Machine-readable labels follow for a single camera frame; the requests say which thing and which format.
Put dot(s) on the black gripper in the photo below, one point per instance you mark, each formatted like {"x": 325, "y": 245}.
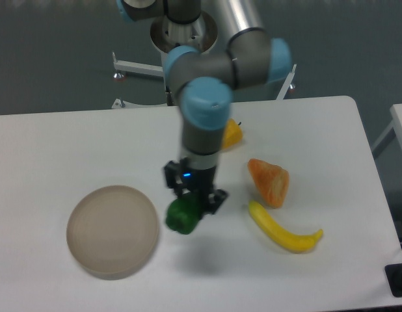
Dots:
{"x": 200, "y": 181}

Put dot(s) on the green bell pepper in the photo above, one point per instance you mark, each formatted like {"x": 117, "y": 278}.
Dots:
{"x": 184, "y": 214}

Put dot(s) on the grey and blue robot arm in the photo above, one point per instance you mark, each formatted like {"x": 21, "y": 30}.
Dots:
{"x": 201, "y": 83}

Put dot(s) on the yellow bell pepper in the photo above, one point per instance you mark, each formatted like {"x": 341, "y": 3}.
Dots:
{"x": 233, "y": 134}

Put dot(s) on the beige round plate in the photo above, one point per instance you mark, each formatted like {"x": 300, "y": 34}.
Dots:
{"x": 113, "y": 232}

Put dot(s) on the orange fruit wedge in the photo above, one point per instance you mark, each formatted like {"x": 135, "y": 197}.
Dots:
{"x": 272, "y": 181}

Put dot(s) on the yellow banana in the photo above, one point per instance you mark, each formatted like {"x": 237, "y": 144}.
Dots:
{"x": 284, "y": 238}

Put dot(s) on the white side table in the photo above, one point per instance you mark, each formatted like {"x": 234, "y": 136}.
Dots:
{"x": 391, "y": 131}

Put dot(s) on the black device at edge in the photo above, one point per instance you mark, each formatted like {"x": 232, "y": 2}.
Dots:
{"x": 394, "y": 277}

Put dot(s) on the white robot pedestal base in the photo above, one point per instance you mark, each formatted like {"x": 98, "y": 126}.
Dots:
{"x": 162, "y": 65}

